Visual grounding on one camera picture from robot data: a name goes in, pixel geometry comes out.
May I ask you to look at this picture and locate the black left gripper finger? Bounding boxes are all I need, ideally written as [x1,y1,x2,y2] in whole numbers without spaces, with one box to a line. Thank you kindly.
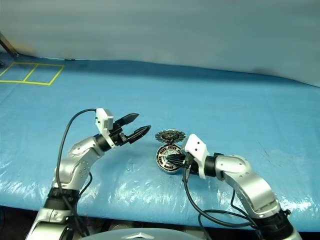
[114,112,140,131]
[124,124,152,145]

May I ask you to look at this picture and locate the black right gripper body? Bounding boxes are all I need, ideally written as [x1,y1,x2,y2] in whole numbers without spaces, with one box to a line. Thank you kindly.
[183,153,200,175]

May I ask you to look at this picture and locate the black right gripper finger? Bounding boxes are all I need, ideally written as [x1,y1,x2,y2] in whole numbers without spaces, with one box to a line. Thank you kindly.
[165,153,187,166]

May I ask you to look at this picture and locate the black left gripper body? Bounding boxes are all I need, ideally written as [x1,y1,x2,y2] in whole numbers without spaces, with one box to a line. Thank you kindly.
[109,123,131,147]

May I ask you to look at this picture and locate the silver motor stator copper windings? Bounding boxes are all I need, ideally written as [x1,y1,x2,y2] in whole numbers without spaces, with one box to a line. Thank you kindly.
[155,144,183,176]

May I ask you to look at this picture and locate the silver finned rotor disc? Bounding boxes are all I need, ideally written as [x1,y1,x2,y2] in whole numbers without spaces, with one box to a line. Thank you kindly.
[154,128,186,144]

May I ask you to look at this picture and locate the blue plastic table cover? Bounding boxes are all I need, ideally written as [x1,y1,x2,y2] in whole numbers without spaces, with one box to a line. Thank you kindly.
[0,51,320,230]

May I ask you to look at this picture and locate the grey rounded robot torso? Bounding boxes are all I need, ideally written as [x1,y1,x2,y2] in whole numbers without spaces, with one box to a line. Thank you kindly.
[88,227,203,240]

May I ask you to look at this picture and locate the dark metal pole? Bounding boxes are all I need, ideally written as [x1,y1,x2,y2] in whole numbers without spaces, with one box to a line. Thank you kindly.
[0,31,20,58]

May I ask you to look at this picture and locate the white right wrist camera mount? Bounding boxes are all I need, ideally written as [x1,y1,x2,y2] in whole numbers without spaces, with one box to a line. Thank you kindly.
[183,133,210,180]

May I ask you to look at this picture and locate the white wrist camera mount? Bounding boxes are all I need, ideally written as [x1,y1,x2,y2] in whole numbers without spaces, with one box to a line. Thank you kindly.
[95,107,116,149]
[183,133,210,180]

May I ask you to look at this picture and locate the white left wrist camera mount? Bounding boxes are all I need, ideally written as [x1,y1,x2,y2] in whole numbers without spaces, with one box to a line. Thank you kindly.
[95,107,116,149]

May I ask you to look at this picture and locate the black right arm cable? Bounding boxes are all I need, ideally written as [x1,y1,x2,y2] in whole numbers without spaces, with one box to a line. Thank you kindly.
[182,162,258,240]

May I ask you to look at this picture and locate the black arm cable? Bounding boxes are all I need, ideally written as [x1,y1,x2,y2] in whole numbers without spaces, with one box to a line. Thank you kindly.
[54,107,98,240]
[182,162,258,240]

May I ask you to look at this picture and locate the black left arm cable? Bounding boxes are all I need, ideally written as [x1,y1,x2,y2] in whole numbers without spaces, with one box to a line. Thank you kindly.
[54,107,98,240]

